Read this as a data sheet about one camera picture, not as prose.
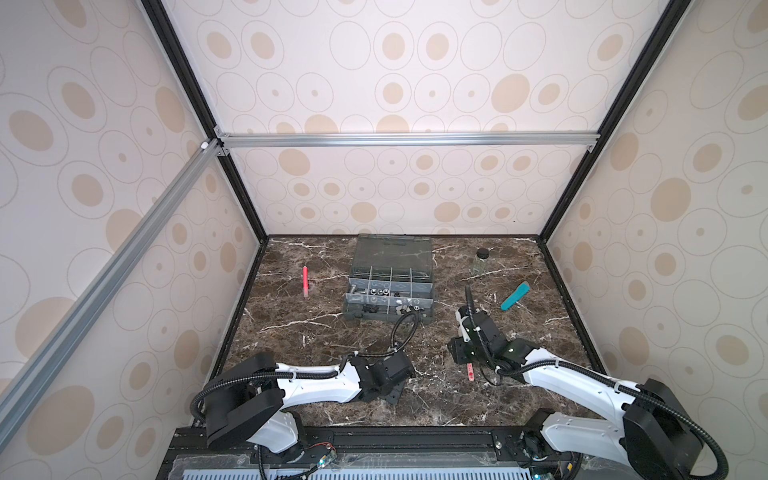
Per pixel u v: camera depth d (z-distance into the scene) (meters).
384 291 1.03
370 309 0.97
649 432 0.40
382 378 0.64
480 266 1.04
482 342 0.64
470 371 0.85
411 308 0.97
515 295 1.03
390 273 1.03
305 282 1.06
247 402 0.42
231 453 0.73
